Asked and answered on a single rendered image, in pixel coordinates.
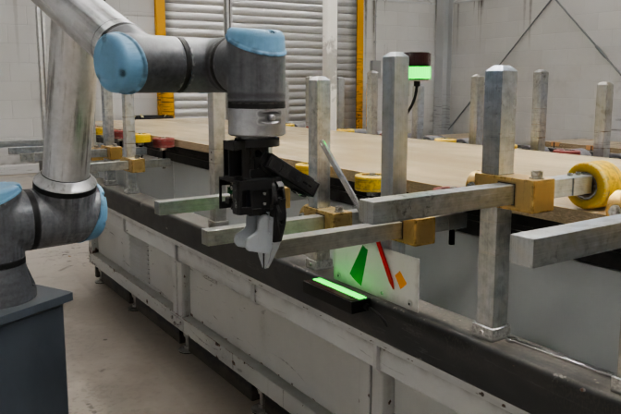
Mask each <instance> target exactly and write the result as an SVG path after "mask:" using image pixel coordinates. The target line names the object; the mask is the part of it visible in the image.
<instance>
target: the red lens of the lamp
mask: <svg viewBox="0 0 621 414"><path fill-rule="evenodd" d="M404 54H406V55H408V56H409V64H410V65H431V61H432V54H431V53H404Z"/></svg>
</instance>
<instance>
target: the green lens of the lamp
mask: <svg viewBox="0 0 621 414"><path fill-rule="evenodd" d="M408 78H409V79H430V78H431V67H409V70H408Z"/></svg>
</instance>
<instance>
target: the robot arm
mask: <svg viewBox="0 0 621 414"><path fill-rule="evenodd" d="M31 1H32V2H33V3H34V4H35V5H36V6H37V7H38V8H40V9H41V11H43V12H44V13H45V14H46V15H47V16H48V17H49V18H50V19H51V28H50V43H49V59H48V75H47V92H46V107H45V123H44V139H43V169H42V170H41V171H40V172H38V173H37V174H36V175H35V176H34V177H33V181H32V189H22V186H21V185H20V184H19V183H18V182H0V310H1V309H7V308H11V307H15V306H18V305H21V304H24V303H26V302H28V301H30V300H32V299H34V298H35V297H36V296H37V288H36V284H35V282H34V280H33V278H32V276H31V274H30V271H29V269H28V266H27V264H26V252H25V251H27V250H37V249H44V248H50V247H55V246H62V245H67V244H73V243H81V242H84V241H87V240H91V239H95V238H97V237H99V236H100V235H101V234H102V233H103V231H104V228H105V225H106V223H105V221H106V220H107V200H106V197H105V196H104V190H103V189H102V187H101V186H100V185H99V184H97V181H96V179H95V177H94V176H92V175H91V174H90V165H91V145H92V133H93V122H94V112H95V101H96V90H97V79H99V81H100V83H101V85H102V86H103V87H104V88H105V89H106V90H108V91H110V92H114V93H121V94H133V93H154V92H178V93H188V92H197V93H211V92H227V105H228V108H227V112H228V134H229V135H230V136H235V139H234V140H223V153H224V176H223V177H219V209H224V208H231V210H233V211H232V213H233V214H236V215H245V214H246V215H247V216H246V226H245V228H244V229H242V230H241V231H239V232H238V233H236V234H235V237H234V241H235V244H236V245H237V246H238V247H241V248H246V250H248V251H254V252H258V255H259V258H260V261H261V264H262V268H264V269H266V268H269V266H270V264H271V263H272V261H273V259H274V256H275V254H276V253H277V250H278V248H279V245H280V241H282V238H283V235H284V231H285V227H286V194H285V186H287V187H288V188H290V189H291V191H293V192H294V193H296V194H297V195H299V196H301V197H307V196H308V197H314V195H315V193H316V191H317V189H318V187H319V186H320V184H319V183H317V182H316V181H314V179H313V178H312V177H310V176H308V175H306V174H303V173H301V172H300V171H298V170H297V169H296V168H295V167H293V166H292V165H290V164H288V163H287V162H285V161H284V160H282V159H281V158H279V157H278V156H276V155H274V154H273V153H269V147H277V146H280V138H279V137H277V136H284V135H285V134H286V45H285V35H284V34H283V32H281V31H280V30H264V29H249V28H228V29H227V32H226V35H225V37H221V38H198V37H179V36H163V35H151V34H148V33H147V32H146V31H145V30H143V29H142V28H140V27H139V26H138V25H136V24H134V23H131V22H130V21H129V20H128V19H126V18H125V17H123V16H122V15H121V14H120V13H118V12H117V11H116V10H114V9H113V8H112V7H111V6H109V5H108V4H106V3H105V0H31ZM223 185H230V187H227V193H228V194H230V197H225V201H222V186H223ZM284 185H285V186H284ZM267 212H270V216H269V215H268V213H267Z"/></svg>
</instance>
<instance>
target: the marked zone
mask: <svg viewBox="0 0 621 414"><path fill-rule="evenodd" d="M367 253H368V250H367V249H366V248H365V247H364V246H363V245H362V247H361V249H360V251H359V255H358V257H357V259H356V260H355V262H354V265H353V267H352V269H351V271H350V274H351V276H352V277H353V278H354V279H355V280H356V281H357V282H358V283H359V284H360V285H361V284H362V278H363V274H364V268H365V263H366V259H367Z"/></svg>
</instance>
